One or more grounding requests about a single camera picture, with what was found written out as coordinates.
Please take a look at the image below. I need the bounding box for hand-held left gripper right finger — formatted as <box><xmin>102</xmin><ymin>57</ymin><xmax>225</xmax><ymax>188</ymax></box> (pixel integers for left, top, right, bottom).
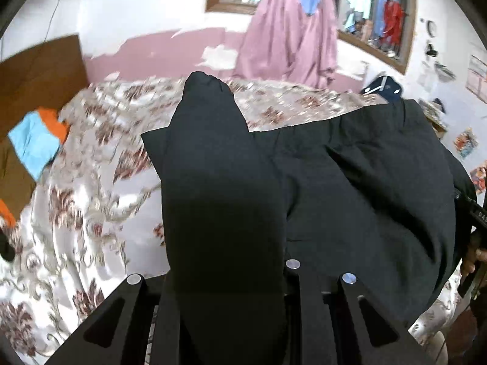
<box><xmin>283</xmin><ymin>259</ymin><xmax>434</xmax><ymax>365</ymax></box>

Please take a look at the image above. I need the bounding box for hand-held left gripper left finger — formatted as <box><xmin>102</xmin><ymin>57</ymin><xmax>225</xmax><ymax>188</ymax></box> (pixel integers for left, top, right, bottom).
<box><xmin>46</xmin><ymin>274</ymin><xmax>181</xmax><ymax>365</ymax></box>

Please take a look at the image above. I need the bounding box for black garment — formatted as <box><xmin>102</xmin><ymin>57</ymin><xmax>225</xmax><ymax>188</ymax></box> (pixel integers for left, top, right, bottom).
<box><xmin>141</xmin><ymin>70</ymin><xmax>478</xmax><ymax>365</ymax></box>

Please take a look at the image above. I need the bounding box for person's right hand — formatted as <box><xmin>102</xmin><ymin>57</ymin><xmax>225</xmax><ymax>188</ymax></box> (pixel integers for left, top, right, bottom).
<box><xmin>460</xmin><ymin>233</ymin><xmax>487</xmax><ymax>278</ymax></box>

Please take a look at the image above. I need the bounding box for wooden side table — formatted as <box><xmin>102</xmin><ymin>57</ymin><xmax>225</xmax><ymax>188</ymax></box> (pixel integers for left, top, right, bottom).
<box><xmin>419</xmin><ymin>99</ymin><xmax>447</xmax><ymax>139</ymax></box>

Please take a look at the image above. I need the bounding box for floral bedsheet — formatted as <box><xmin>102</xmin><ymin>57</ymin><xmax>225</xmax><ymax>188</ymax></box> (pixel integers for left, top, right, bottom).
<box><xmin>0</xmin><ymin>76</ymin><xmax>468</xmax><ymax>365</ymax></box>

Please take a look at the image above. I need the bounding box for navy blue bag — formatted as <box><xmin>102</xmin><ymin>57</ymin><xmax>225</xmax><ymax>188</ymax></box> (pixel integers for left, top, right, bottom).
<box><xmin>361</xmin><ymin>76</ymin><xmax>403</xmax><ymax>103</ymax></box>

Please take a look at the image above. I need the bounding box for red hanging garment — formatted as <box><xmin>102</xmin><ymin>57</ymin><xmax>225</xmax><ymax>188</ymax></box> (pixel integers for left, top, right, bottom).
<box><xmin>380</xmin><ymin>0</ymin><xmax>405</xmax><ymax>46</ymax></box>

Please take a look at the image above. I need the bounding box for light blue cloth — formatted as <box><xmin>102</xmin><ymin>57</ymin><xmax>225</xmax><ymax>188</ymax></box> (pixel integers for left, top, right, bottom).
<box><xmin>8</xmin><ymin>113</ymin><xmax>61</xmax><ymax>181</ymax></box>

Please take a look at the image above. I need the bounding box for orange cloth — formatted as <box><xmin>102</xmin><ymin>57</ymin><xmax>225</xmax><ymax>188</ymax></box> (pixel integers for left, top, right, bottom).
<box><xmin>36</xmin><ymin>108</ymin><xmax>71</xmax><ymax>145</ymax></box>

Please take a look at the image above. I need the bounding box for pink curtain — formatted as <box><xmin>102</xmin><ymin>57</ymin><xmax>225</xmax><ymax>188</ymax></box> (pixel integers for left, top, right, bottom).
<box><xmin>232</xmin><ymin>0</ymin><xmax>385</xmax><ymax>90</ymax></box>

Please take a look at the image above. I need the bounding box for brown wooden headboard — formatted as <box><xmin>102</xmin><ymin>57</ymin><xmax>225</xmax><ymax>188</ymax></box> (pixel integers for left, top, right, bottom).
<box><xmin>0</xmin><ymin>34</ymin><xmax>90</xmax><ymax>221</ymax></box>

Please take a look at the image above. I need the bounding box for colourful wall sticker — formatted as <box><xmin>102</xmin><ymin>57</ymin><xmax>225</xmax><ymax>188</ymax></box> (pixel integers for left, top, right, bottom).
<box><xmin>453</xmin><ymin>127</ymin><xmax>479</xmax><ymax>159</ymax></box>
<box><xmin>470</xmin><ymin>160</ymin><xmax>487</xmax><ymax>194</ymax></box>

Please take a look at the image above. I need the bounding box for wall poster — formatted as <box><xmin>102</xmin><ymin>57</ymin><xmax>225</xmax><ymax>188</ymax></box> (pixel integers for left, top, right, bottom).
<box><xmin>466</xmin><ymin>43</ymin><xmax>487</xmax><ymax>97</ymax></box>

